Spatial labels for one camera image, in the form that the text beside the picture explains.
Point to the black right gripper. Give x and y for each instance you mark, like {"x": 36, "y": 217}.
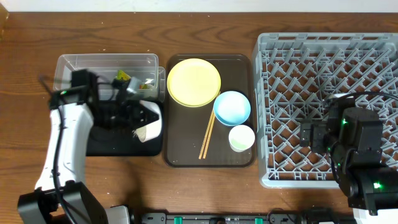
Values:
{"x": 319, "y": 130}

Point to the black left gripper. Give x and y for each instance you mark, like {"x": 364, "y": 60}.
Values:
{"x": 134, "y": 115}

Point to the white rice bowl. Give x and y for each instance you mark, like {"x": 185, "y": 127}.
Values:
{"x": 154, "y": 128}

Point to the white tissue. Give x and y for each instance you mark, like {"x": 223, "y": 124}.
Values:
{"x": 148, "y": 84}

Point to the white cup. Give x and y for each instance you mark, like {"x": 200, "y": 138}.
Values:
{"x": 241, "y": 138}

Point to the green snack wrapper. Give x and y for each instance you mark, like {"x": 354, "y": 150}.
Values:
{"x": 122, "y": 76}

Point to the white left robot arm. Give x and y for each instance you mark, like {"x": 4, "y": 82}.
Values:
{"x": 60, "y": 194}

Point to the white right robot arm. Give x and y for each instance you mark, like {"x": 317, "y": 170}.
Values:
{"x": 352, "y": 140}

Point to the black waste tray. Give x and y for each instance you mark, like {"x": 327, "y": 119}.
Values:
{"x": 121, "y": 142}

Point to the clear plastic waste bin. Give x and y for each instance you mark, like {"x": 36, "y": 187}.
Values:
{"x": 106, "y": 66}

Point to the grey dishwasher rack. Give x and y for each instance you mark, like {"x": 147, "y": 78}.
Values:
{"x": 294, "y": 74}

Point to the brown serving tray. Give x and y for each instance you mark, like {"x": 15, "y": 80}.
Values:
{"x": 185, "y": 127}

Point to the yellow plate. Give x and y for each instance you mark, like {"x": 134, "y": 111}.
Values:
{"x": 193, "y": 82}

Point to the wooden chopstick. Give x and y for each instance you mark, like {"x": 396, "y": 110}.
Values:
{"x": 210, "y": 137}
{"x": 206, "y": 134}

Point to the light blue bowl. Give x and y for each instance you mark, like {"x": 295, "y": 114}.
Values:
{"x": 232, "y": 108}

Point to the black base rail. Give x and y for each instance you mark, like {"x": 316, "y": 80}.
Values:
{"x": 275, "y": 217}

